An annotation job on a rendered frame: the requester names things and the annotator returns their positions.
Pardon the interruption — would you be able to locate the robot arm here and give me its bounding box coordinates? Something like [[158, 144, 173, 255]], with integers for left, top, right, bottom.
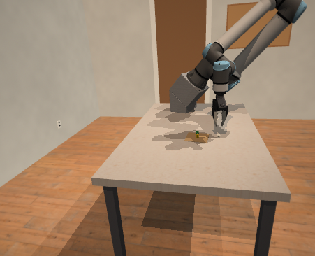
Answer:
[[186, 0, 307, 92]]

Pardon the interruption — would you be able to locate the orange flat mat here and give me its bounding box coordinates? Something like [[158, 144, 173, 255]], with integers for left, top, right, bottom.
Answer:
[[184, 132, 210, 143]]

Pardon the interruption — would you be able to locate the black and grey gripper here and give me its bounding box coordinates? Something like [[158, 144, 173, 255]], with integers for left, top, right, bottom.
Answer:
[[212, 91, 228, 126]]

